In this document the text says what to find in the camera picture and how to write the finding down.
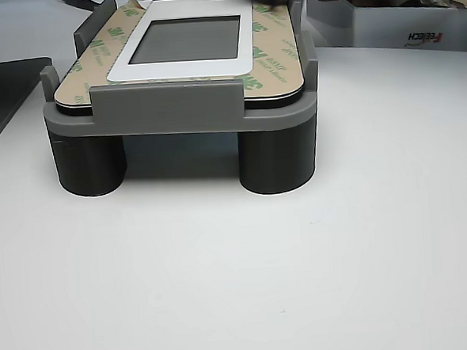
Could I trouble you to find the dark grey flat tray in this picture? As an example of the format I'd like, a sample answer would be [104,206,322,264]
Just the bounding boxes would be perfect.
[0,56,59,162]

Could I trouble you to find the white Feetech cardboard box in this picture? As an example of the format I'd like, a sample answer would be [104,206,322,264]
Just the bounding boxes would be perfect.
[305,0,467,65]

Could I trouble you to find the dark flat object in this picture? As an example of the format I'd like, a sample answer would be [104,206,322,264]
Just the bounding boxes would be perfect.
[54,0,108,14]

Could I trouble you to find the grey fixture with dark legs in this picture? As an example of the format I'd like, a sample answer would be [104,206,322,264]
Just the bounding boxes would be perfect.
[35,0,328,213]

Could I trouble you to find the white bezel screen panel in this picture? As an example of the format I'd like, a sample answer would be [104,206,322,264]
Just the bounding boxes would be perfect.
[48,0,306,123]

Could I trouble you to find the tan 3M protective liner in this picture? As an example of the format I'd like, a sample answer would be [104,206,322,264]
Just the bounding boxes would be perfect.
[47,0,306,116]

